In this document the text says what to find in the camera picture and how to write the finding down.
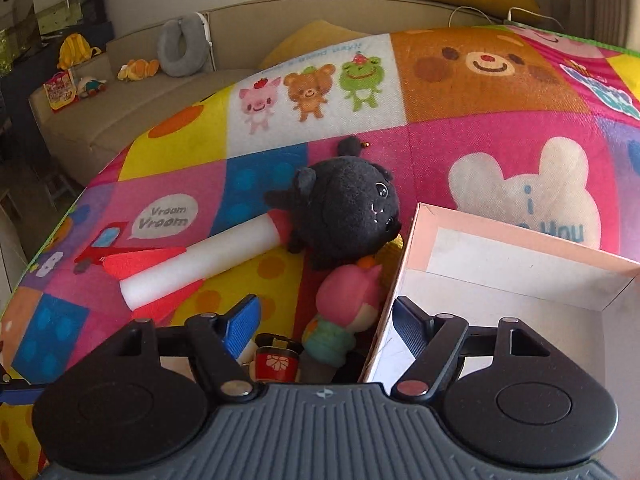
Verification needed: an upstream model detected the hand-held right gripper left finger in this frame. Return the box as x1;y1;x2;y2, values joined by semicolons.
112;294;263;404

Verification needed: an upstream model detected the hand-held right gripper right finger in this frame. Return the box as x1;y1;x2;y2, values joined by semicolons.
391;296;551;403

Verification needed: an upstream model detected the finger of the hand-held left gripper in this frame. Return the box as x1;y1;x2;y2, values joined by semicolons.
0;366;47;406

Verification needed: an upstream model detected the red wooden doll keychain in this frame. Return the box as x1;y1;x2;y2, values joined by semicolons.
250;335;303;383

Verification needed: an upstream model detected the green toy piece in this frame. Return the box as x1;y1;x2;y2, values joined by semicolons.
300;262;386;371

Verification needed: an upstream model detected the yellow corn toy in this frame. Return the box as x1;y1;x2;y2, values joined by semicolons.
357;237;408;291

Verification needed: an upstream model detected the white and red foam rocket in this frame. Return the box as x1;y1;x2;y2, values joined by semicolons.
102;210;296;323

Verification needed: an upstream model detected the pink cardboard box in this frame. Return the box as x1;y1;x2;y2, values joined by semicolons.
360;202;640;386

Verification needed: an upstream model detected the black plush cat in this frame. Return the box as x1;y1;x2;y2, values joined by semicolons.
264;136;403;271

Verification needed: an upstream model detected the colourful cartoon play mat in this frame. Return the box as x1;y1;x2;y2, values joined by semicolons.
0;22;640;480

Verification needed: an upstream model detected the beige sofa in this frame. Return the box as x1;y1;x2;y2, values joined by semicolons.
27;0;551;186

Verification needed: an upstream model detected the orange plush toy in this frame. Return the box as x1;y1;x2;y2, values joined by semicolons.
117;58;161;82

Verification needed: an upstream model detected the grey neck pillow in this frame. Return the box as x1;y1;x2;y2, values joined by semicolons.
157;14;212;78

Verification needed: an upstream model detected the small colourful plush toy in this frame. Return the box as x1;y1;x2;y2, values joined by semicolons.
76;76;108;99

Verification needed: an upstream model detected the colourful picture book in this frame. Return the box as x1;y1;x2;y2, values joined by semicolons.
43;69;78;109

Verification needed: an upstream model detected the yellow backpack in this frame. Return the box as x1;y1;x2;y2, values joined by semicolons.
57;33;102;71

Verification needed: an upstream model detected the white charging cable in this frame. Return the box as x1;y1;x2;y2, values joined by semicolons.
447;6;566;31

